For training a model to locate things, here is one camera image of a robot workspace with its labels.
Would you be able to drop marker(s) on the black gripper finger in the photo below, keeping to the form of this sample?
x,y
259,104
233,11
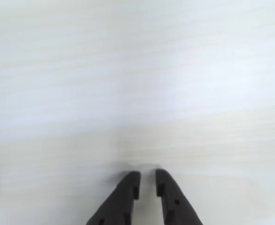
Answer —
x,y
118,204
175,201

